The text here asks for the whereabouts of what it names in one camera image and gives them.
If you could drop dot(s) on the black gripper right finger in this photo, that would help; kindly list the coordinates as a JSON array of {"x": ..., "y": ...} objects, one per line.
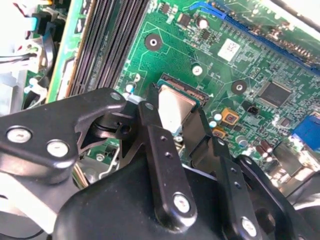
[{"x": 200, "y": 140}]

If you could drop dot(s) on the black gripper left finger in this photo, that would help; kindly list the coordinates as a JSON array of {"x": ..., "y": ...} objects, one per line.
[{"x": 37, "y": 140}]

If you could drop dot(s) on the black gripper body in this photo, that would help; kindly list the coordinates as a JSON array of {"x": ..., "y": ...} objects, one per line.
[{"x": 112, "y": 212}]

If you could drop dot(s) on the silver CPU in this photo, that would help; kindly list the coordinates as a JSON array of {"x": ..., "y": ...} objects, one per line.
[{"x": 175, "y": 107}]

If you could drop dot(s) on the metal socket cover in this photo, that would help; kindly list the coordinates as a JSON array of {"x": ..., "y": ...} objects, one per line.
[{"x": 88, "y": 172}]

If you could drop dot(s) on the metal locking lever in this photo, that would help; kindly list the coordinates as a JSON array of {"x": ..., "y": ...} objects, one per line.
[{"x": 113, "y": 161}]

